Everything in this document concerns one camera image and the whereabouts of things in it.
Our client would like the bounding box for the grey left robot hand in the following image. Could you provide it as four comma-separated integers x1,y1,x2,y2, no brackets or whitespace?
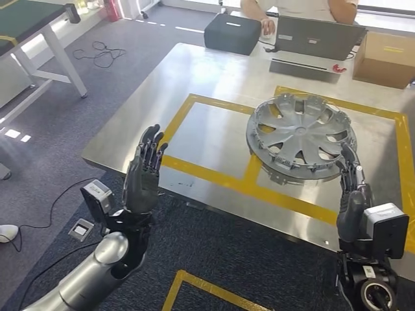
122,124,169,214

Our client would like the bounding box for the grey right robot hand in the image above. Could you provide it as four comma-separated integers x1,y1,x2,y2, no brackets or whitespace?
335,141,374,244

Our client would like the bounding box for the silver wheel hubcap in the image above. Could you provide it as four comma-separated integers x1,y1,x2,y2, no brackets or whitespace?
246,93,358,185

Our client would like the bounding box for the yellow tape outline on workbench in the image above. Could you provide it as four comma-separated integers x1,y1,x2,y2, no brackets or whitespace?
160,86,415,255

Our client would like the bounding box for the steel workbench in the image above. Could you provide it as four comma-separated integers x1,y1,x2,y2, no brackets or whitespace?
81,41,415,282

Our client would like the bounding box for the metal floor socket plate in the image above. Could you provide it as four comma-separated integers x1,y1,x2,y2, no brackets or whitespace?
68,218,95,243

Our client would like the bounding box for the yellow floor tape outline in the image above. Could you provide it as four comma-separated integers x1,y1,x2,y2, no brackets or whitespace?
161,269,271,311

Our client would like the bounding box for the brown cardboard box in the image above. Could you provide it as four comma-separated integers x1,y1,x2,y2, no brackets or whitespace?
352,30,415,90

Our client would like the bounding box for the person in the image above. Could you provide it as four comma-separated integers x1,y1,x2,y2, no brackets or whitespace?
240,0,359,39
0,224,20,244

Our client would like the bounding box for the dark grey laptop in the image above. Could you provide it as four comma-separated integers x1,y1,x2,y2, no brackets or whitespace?
268,15,367,84

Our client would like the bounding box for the black fabric case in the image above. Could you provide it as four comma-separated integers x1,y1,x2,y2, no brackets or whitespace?
203,14,262,56

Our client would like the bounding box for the small black box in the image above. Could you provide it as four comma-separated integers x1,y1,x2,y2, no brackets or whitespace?
64,3,82,25

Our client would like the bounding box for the white desk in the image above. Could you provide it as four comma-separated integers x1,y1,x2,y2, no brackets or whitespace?
0,0,88,130

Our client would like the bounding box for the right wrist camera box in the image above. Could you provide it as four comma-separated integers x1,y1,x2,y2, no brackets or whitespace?
360,203,410,260

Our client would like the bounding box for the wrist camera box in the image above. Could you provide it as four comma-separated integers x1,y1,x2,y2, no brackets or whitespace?
80,180,114,225
360,203,410,260

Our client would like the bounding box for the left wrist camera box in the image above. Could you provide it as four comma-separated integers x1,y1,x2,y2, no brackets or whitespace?
80,180,114,225

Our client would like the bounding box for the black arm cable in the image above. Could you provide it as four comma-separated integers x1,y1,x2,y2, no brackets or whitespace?
17,241,102,311

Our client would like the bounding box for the black floor cable tangle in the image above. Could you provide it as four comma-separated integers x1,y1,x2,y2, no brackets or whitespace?
72,40,127,69

